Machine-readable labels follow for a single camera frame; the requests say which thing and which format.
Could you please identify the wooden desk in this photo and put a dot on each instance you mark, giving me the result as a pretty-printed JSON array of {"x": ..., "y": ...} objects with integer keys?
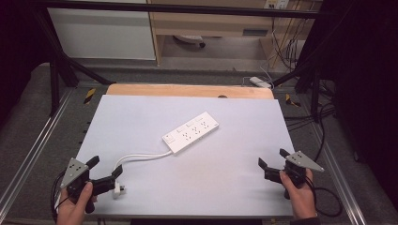
[{"x": 212, "y": 23}]

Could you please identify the wooden board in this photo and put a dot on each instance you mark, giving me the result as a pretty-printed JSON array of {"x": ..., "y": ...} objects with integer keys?
[{"x": 187, "y": 91}]

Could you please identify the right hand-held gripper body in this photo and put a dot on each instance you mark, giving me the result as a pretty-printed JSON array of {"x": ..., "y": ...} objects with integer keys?
[{"x": 297, "y": 170}]

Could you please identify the office chair base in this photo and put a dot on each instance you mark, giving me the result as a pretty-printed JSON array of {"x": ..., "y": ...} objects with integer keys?
[{"x": 187, "y": 38}]

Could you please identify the white wall socket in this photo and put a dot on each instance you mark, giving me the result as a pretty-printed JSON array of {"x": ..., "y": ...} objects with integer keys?
[{"x": 277, "y": 3}]

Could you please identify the white cabinet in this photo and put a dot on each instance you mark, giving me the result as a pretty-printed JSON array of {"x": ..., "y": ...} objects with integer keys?
[{"x": 100, "y": 34}]

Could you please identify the aluminium rail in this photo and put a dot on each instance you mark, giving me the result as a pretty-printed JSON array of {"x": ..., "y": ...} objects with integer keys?
[
  {"x": 341, "y": 181},
  {"x": 31, "y": 150}
]

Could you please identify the person's right hand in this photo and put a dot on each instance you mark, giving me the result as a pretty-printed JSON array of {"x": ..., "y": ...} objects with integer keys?
[{"x": 300, "y": 198}]

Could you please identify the small white floor power strip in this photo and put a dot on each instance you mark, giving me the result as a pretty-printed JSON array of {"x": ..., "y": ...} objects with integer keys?
[{"x": 259, "y": 82}]

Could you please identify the white plug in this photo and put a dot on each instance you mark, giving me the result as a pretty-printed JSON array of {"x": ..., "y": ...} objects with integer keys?
[{"x": 118, "y": 190}]

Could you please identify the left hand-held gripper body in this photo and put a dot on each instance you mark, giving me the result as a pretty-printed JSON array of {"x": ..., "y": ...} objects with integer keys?
[{"x": 74, "y": 171}]

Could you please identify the black metal frame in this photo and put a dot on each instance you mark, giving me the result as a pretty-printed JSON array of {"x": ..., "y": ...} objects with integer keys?
[{"x": 175, "y": 8}]

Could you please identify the person's left hand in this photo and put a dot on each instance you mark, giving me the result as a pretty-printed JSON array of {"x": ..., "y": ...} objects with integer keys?
[{"x": 72, "y": 207}]

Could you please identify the black curtain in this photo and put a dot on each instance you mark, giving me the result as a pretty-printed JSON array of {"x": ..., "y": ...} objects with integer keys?
[
  {"x": 369, "y": 78},
  {"x": 15, "y": 31}
]

